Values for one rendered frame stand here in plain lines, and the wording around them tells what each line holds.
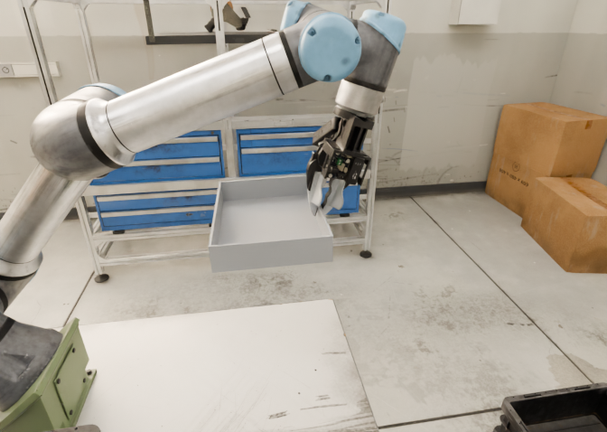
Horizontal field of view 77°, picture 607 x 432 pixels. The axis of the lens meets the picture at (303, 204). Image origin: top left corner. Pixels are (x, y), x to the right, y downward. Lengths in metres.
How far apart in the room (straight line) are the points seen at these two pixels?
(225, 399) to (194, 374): 0.10
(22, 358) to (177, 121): 0.54
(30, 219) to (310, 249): 0.50
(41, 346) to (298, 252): 0.51
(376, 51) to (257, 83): 0.22
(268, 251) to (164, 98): 0.28
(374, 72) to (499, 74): 2.98
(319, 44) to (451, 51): 2.89
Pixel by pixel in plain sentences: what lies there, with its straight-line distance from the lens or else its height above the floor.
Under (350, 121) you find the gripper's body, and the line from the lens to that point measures 0.64.
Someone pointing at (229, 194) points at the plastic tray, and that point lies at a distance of 0.87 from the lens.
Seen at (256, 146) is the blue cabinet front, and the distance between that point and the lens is 2.18.
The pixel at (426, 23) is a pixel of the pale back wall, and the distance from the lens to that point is 3.23.
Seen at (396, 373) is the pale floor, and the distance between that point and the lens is 1.91.
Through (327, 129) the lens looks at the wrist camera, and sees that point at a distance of 0.72.
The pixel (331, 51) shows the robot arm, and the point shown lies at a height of 1.38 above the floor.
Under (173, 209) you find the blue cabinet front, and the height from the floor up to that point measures 0.44.
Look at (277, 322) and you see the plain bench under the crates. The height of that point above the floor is 0.70.
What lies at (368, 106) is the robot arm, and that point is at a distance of 0.65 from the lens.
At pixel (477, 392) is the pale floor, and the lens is 1.95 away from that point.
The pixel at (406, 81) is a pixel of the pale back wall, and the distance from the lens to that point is 3.22.
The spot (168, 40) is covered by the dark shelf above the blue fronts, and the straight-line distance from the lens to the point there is 2.10.
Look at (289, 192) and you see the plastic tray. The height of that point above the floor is 1.06.
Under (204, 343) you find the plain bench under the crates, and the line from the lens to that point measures 1.03.
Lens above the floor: 1.42
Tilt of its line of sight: 26 degrees down
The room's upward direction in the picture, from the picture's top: straight up
